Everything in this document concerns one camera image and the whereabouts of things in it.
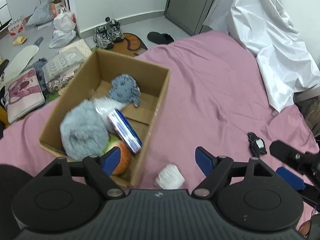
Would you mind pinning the clear bag white filling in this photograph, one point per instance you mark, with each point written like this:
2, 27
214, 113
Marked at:
104, 105

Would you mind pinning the grey plastic bag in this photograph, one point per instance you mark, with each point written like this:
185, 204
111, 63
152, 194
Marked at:
42, 14

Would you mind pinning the white draped sheet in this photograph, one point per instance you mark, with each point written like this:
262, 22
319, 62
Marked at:
264, 28

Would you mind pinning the cartoon floor mat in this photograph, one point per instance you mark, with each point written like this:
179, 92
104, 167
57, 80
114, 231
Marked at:
132, 46

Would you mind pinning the brown cardboard box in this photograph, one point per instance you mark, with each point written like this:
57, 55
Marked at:
96, 73

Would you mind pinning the blue denim heart plush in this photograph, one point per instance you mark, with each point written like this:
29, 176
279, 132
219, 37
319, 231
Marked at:
125, 90

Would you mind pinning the grey fluffy plush pink ear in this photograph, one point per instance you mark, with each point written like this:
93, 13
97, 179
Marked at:
83, 132

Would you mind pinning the pink cartoon cushion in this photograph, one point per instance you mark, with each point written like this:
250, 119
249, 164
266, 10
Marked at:
22, 95

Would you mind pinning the yellow slipper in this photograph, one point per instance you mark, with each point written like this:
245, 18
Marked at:
19, 40

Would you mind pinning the pink bed sheet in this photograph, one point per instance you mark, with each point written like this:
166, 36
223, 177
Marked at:
204, 90

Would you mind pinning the grey sneaker pair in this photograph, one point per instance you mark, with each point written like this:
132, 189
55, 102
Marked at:
105, 36

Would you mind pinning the black patch plush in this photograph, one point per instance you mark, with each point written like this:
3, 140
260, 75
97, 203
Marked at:
256, 145

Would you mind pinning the white insole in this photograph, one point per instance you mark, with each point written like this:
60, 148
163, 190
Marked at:
20, 61

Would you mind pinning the burger shaped plush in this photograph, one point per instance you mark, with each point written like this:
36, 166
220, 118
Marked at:
125, 155

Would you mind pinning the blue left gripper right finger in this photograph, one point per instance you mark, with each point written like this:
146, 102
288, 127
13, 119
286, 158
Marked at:
216, 170

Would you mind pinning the blue finger of the right gripper outside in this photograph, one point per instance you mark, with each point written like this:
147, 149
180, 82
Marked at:
293, 180

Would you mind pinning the black slipper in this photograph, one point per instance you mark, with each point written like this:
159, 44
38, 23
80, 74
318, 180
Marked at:
159, 38

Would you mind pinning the white plastic bag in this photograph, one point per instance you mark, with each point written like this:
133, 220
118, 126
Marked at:
64, 21

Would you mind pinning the grey wardrobe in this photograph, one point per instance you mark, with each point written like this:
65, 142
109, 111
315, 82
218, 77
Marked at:
189, 15

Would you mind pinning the blue tissue pack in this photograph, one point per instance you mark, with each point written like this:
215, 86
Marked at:
118, 125

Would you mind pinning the small white pack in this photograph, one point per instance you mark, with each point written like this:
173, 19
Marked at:
170, 178

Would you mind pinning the packaged bedding bundle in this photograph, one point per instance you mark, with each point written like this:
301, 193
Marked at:
61, 68

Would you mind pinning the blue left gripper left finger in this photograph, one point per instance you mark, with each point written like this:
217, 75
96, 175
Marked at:
98, 173

